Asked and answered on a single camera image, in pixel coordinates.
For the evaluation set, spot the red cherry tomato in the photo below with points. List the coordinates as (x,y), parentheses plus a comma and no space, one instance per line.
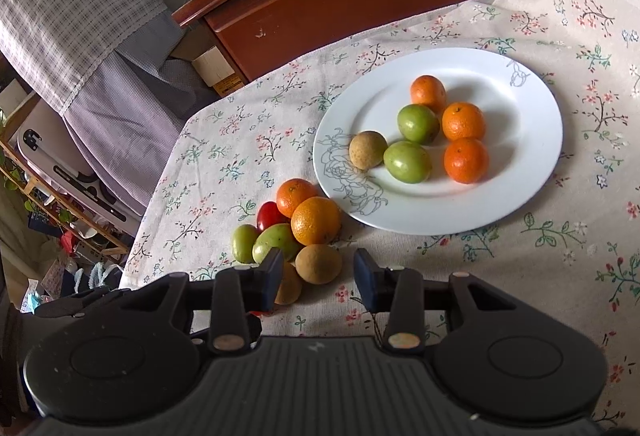
(257,313)
(269,215)

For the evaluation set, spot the green jujube with reddish patch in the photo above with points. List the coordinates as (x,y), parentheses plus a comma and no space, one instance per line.
(274,240)

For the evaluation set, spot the small brown cardboard box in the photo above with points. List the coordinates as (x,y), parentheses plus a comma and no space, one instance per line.
(215,65)

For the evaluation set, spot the wooden shelf rack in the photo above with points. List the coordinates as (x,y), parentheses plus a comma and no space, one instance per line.
(30,183)

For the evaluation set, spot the small orange tangerine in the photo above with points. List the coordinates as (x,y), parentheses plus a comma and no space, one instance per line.
(428,93)

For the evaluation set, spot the small green jujube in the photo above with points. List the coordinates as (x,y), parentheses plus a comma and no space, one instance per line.
(243,243)

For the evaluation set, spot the brown longan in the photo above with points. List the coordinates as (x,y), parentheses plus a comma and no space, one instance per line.
(318,263)
(291,288)
(367,149)

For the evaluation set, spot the floral tablecloth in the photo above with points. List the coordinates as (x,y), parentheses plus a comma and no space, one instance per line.
(550,291)

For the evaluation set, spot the white plate with flower drawing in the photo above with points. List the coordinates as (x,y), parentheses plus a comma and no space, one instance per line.
(500,196)

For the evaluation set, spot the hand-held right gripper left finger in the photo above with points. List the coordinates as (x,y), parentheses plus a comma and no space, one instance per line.
(272,278)

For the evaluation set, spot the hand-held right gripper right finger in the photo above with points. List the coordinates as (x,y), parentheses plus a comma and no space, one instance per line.
(365,277)

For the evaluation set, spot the large pale orange tangerine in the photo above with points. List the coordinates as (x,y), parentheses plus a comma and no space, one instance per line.
(315,221)

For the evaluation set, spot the large green jujube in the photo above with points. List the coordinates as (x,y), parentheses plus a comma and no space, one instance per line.
(407,161)

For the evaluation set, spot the white plastic case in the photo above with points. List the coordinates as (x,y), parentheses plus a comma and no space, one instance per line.
(55,155)

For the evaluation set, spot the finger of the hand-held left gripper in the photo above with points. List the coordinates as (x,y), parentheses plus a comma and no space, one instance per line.
(75,305)

